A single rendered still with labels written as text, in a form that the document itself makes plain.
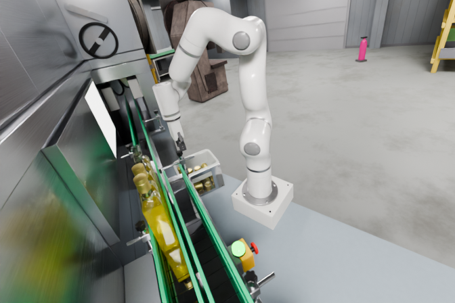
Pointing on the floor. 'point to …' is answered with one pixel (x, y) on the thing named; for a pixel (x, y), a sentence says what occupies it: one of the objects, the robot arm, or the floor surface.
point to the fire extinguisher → (362, 51)
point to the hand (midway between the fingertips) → (181, 145)
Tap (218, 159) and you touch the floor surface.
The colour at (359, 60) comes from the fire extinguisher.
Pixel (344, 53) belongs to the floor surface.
